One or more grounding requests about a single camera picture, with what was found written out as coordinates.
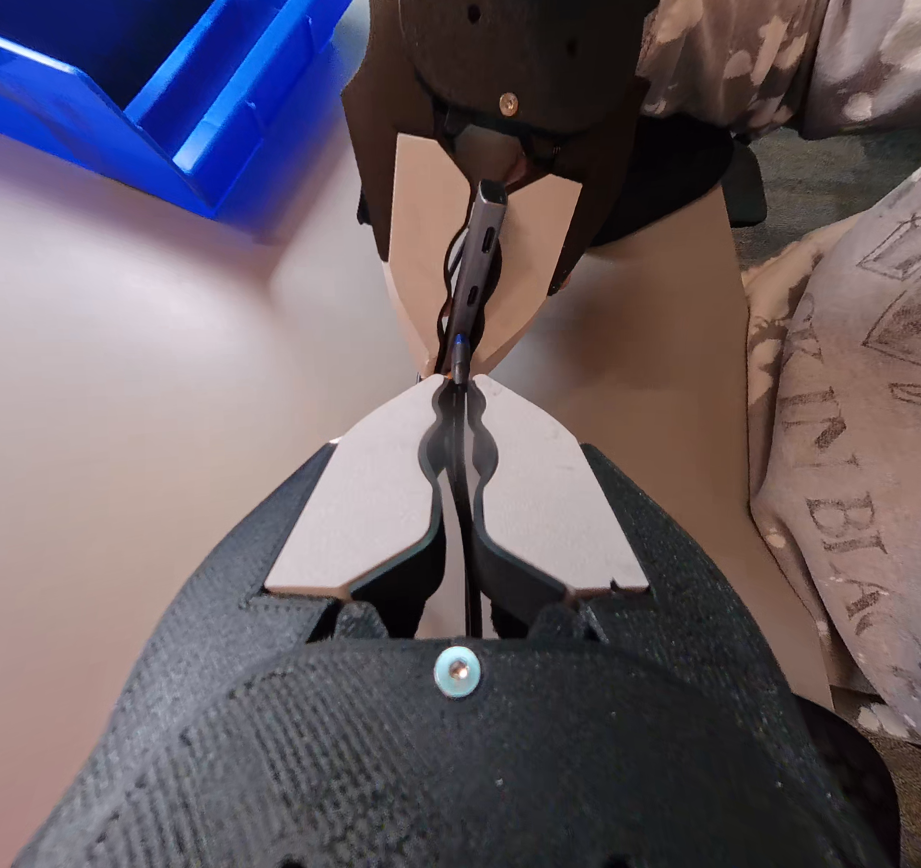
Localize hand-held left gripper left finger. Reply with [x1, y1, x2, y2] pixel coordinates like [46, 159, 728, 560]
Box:
[261, 374, 453, 601]

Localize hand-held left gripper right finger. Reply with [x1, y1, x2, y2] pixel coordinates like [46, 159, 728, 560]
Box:
[466, 374, 653, 606]

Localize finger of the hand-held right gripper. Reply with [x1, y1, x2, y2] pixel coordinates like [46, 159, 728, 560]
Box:
[469, 170, 584, 376]
[380, 130, 482, 378]

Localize grey usb hub with cable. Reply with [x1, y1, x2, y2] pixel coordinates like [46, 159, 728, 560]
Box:
[435, 179, 510, 383]

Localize black cable blue plugs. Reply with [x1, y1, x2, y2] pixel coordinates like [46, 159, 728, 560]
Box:
[442, 334, 484, 637]

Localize blue plastic bin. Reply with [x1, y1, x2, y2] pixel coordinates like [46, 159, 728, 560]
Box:
[0, 0, 355, 220]

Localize person's right hand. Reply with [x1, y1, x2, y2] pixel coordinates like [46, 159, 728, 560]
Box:
[457, 123, 537, 187]

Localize black honeycomb pad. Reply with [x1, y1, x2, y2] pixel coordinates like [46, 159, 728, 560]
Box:
[576, 120, 736, 249]

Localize black chair armrest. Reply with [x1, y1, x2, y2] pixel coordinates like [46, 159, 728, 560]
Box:
[730, 141, 765, 225]

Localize person's torso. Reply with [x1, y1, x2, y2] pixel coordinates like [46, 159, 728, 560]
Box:
[741, 170, 921, 739]

